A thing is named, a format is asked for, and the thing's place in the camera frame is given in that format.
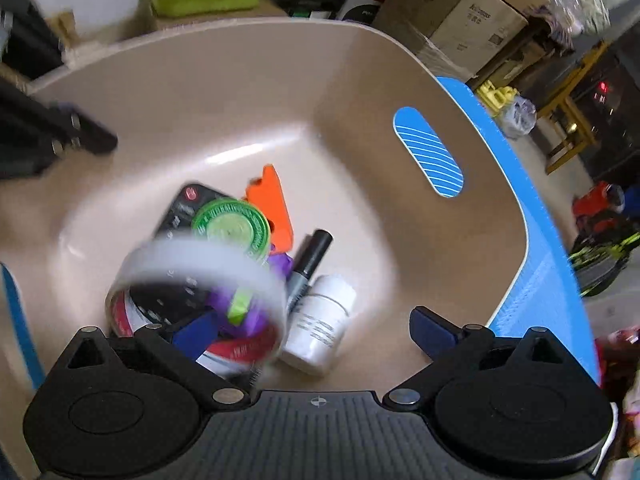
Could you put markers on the dark cabinet with red light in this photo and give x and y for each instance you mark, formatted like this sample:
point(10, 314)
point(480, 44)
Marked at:
point(620, 105)

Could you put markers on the clear tape roll red core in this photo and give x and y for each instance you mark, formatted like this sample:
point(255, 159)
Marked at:
point(200, 260)

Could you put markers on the large cardboard box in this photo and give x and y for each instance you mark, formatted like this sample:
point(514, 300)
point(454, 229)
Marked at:
point(475, 25)

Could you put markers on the beige plastic bin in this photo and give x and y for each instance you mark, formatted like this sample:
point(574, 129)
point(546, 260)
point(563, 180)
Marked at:
point(350, 210)

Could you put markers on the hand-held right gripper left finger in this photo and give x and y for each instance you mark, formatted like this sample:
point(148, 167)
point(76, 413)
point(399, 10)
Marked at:
point(192, 335)

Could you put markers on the green round tin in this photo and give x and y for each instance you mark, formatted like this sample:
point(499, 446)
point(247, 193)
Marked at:
point(230, 227)

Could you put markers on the yellow plastic jugs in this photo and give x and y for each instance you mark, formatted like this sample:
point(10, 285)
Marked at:
point(495, 97)

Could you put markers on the orange plastic toy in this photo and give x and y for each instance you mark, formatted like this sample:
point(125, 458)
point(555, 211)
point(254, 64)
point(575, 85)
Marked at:
point(272, 205)

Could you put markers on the black remote control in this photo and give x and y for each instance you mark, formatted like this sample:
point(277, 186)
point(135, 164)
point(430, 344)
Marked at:
point(177, 210)

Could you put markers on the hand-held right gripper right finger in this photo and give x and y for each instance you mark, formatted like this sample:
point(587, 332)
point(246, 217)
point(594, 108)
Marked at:
point(430, 327)

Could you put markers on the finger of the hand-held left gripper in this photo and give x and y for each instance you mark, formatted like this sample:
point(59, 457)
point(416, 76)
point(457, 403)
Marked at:
point(85, 132)
point(30, 45)

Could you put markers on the black marker pen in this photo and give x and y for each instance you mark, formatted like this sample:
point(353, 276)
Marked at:
point(310, 260)

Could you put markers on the pack of clear plastic bottles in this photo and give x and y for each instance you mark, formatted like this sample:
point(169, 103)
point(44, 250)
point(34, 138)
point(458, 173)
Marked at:
point(570, 10)

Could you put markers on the translucent plastic bag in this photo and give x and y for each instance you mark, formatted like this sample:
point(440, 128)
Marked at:
point(520, 115)

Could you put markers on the wooden chair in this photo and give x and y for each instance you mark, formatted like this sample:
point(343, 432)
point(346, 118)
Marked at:
point(565, 110)

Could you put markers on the green and black bicycle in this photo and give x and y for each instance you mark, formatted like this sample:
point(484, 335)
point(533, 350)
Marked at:
point(600, 260)

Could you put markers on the red and blue object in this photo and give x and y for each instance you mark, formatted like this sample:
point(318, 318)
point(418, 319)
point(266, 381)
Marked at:
point(595, 205)

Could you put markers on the purple and green toy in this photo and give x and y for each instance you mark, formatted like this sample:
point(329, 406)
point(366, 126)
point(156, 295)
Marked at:
point(277, 262)

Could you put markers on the white pill bottle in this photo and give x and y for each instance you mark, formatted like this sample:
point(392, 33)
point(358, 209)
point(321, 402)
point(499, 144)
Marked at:
point(320, 325)

